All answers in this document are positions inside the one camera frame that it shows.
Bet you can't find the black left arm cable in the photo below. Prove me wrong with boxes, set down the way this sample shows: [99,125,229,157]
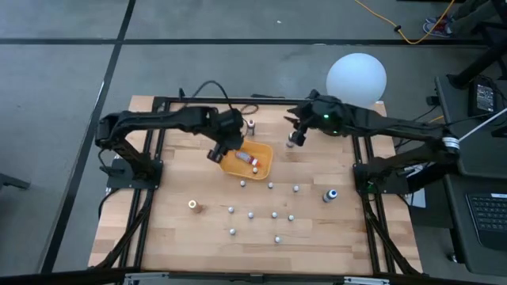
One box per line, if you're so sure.
[189,80,261,116]

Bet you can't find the black stand leg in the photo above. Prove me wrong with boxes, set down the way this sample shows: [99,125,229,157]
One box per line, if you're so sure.
[447,33,507,90]

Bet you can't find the black crossbar silver brackets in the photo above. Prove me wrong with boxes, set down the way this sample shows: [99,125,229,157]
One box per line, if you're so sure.
[0,268,507,285]

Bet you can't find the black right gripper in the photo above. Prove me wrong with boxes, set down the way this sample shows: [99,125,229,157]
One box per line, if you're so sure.
[283,89,349,146]

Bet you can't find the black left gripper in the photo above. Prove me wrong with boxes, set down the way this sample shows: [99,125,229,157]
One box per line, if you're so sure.
[206,109,246,163]

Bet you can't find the white globe lamp black base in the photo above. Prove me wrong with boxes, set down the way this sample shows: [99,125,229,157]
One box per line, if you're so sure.
[326,52,388,108]

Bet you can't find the black laptop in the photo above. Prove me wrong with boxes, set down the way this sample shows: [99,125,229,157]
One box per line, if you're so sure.
[465,192,507,253]

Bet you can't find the black power adapter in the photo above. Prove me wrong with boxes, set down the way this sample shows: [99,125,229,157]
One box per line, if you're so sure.
[469,78,498,116]

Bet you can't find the black aluminium rig frame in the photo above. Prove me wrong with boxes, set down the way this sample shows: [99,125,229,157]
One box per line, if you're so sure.
[90,89,423,276]

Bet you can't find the yellow extension cable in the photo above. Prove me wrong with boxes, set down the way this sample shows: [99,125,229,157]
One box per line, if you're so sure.
[353,0,456,45]

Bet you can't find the grey furniture leg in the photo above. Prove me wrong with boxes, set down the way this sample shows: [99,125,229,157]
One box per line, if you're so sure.
[0,173,32,191]

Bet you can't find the black side desk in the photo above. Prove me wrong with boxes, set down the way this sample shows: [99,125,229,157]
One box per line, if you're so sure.
[433,74,507,278]

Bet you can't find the white paper sheet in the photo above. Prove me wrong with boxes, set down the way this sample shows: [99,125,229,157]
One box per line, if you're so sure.
[404,188,427,209]

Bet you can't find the white rod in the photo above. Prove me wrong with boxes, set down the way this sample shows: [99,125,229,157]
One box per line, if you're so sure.
[457,112,507,143]

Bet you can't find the yellow plastic basket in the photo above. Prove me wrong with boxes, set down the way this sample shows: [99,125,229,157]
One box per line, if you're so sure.
[219,140,275,181]

